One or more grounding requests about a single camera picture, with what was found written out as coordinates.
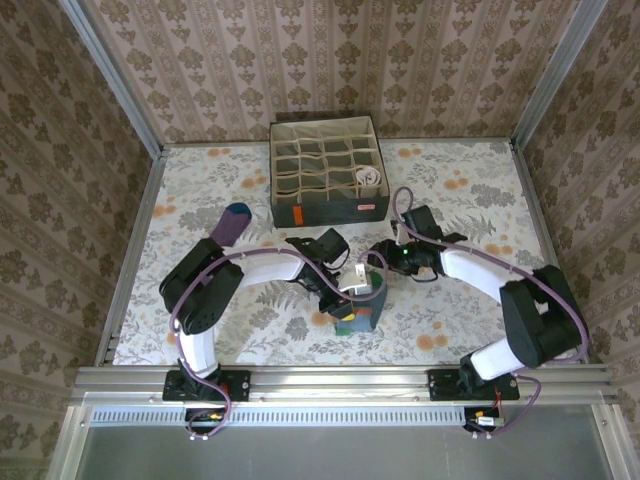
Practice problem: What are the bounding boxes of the grey sock with orange cuff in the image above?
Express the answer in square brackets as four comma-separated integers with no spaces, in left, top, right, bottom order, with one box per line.
[333,269,389,335]

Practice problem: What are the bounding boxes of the dark fabric sock organizer box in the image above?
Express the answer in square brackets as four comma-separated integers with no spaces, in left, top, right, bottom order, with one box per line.
[268,115,391,229]

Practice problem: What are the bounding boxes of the white sock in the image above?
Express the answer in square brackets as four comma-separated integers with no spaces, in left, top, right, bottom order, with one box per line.
[353,166,384,189]

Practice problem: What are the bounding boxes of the purple sock with teal toe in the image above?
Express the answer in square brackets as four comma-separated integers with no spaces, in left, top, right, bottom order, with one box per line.
[208,202,254,249]

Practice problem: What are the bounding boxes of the floral tablecloth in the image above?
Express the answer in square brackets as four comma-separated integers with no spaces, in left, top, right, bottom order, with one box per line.
[113,139,581,369]

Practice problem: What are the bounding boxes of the grey metal panel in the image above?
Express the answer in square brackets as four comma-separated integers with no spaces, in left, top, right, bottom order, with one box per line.
[74,424,616,480]

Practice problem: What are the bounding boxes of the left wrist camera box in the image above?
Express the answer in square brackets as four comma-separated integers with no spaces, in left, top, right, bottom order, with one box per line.
[339,263,375,297]

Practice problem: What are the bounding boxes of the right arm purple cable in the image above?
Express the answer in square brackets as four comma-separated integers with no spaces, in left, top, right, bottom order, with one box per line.
[391,186,590,441]

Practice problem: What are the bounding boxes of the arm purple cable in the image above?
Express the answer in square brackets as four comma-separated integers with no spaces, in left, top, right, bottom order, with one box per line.
[391,186,590,441]
[169,244,386,441]

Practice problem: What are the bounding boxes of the aluminium front rail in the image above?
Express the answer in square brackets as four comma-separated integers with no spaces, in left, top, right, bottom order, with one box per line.
[69,363,620,407]

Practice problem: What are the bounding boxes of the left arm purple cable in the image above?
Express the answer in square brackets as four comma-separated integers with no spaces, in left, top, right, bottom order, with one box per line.
[169,244,386,441]

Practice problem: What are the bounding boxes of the slotted cable duct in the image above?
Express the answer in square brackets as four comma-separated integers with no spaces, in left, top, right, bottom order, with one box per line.
[88,404,597,427]

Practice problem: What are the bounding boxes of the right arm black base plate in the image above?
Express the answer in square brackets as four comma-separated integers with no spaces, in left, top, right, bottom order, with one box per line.
[428,368,521,403]

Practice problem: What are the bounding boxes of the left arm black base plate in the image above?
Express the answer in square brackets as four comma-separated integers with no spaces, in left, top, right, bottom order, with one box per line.
[162,368,252,403]

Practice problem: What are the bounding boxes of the aluminium table side rail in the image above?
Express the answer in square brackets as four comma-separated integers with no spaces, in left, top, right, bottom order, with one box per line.
[508,141,592,365]
[93,147,169,369]

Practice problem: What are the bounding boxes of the black connector bracket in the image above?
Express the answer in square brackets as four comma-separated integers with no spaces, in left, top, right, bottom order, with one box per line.
[185,407,232,435]
[463,407,507,434]

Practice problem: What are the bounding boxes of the aluminium frame post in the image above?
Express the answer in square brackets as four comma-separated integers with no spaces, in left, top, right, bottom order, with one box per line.
[58,0,165,157]
[512,0,612,151]

